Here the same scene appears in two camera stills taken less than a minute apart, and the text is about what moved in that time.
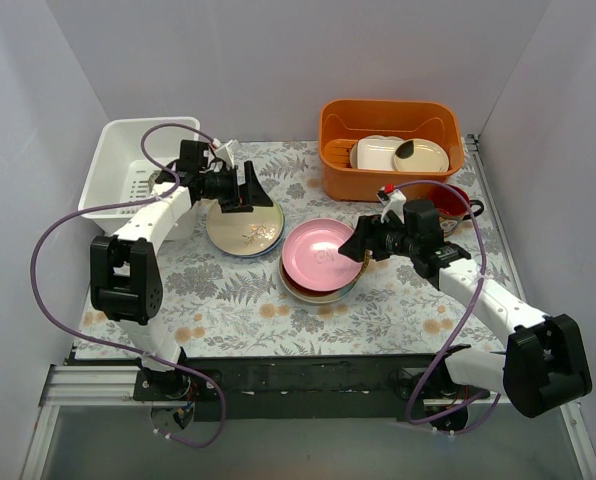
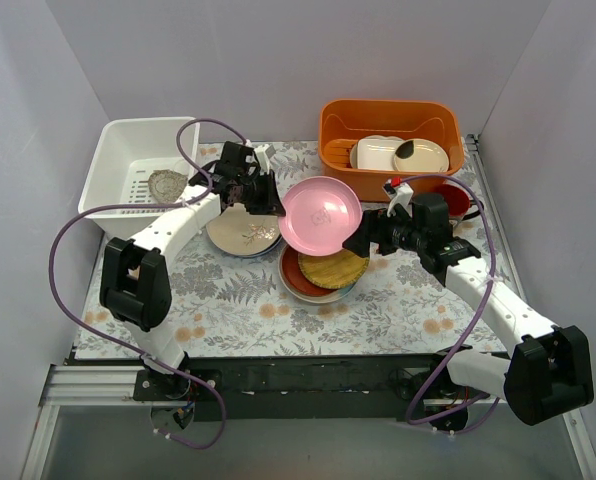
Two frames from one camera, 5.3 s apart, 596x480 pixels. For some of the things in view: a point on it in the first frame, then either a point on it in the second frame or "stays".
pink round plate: [311, 256] -> [320, 213]
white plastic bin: [123, 170] stays
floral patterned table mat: [276, 267] stays
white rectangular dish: [377, 153] stays
